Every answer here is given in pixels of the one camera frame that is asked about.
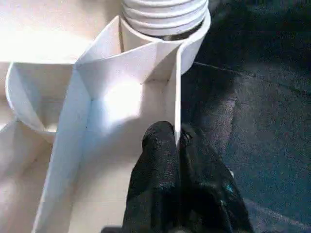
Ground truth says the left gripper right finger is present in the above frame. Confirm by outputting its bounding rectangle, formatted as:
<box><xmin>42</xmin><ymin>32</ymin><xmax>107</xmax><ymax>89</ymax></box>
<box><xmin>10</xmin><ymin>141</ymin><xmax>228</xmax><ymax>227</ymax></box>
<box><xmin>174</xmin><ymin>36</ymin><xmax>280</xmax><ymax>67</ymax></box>
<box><xmin>178</xmin><ymin>124</ymin><xmax>254</xmax><ymax>233</ymax></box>

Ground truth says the white compartment tray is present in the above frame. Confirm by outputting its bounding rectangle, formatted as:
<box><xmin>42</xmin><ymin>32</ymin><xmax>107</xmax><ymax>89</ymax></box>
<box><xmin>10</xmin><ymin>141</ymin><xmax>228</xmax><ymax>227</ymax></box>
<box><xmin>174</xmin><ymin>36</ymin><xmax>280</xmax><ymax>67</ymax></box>
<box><xmin>0</xmin><ymin>0</ymin><xmax>212</xmax><ymax>233</ymax></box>

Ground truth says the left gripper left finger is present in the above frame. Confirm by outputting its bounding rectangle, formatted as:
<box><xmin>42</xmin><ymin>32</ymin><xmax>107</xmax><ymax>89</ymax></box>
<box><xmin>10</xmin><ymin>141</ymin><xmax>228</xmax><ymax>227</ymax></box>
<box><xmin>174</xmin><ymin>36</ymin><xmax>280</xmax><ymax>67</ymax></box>
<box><xmin>121</xmin><ymin>121</ymin><xmax>182</xmax><ymax>233</ymax></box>

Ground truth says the white plastic table leg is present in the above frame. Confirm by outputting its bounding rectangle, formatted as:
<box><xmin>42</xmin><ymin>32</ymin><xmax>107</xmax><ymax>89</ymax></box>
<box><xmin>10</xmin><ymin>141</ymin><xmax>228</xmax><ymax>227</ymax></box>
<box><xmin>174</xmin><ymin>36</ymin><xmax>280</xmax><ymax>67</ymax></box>
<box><xmin>121</xmin><ymin>0</ymin><xmax>210</xmax><ymax>37</ymax></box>

